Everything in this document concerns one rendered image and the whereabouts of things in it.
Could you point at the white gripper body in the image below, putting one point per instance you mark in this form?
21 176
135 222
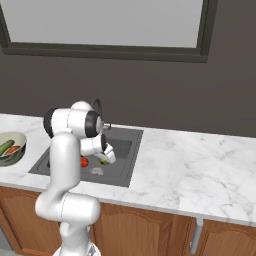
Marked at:
108 154

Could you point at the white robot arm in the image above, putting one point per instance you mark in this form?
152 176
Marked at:
63 160

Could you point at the dark grey sink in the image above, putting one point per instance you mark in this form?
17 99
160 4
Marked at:
123 150

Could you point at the round sink drain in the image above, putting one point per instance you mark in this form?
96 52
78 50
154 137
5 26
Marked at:
96 171

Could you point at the pale green bowl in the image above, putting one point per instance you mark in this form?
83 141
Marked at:
19 146

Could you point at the small green fruit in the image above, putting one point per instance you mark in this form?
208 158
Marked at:
103 162

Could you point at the red round fruit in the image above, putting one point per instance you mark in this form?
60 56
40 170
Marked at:
84 162

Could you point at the wooden cupboard door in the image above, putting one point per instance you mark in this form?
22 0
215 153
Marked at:
143 230
230 238
23 220

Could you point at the orange carrot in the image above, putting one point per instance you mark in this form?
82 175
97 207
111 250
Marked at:
12 150

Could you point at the green cucumber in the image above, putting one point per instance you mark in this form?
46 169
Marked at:
5 147

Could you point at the dark framed window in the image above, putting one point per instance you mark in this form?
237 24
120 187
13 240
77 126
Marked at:
106 23

